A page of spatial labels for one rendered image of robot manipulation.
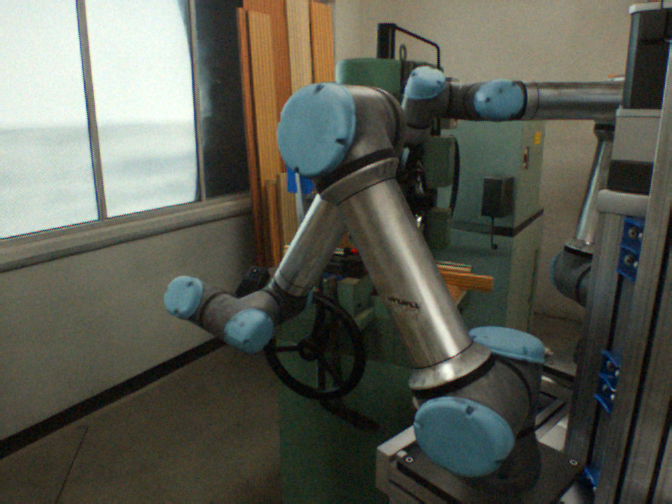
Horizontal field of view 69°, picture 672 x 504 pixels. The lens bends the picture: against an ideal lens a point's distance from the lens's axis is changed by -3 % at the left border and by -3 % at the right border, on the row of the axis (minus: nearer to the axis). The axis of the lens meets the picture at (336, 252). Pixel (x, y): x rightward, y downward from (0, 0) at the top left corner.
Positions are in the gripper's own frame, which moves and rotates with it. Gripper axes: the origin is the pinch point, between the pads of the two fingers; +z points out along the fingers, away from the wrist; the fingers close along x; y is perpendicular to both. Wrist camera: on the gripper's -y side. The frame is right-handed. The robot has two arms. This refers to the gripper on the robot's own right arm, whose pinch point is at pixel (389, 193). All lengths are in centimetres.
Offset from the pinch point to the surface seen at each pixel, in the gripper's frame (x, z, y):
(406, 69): 14.0, -11.5, -40.1
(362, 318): -9.5, 19.4, 24.3
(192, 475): -60, 125, 25
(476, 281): 23.8, 16.8, 18.1
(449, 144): 25.3, 1.7, -21.3
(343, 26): 54, 81, -255
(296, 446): -24, 74, 36
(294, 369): -24, 52, 20
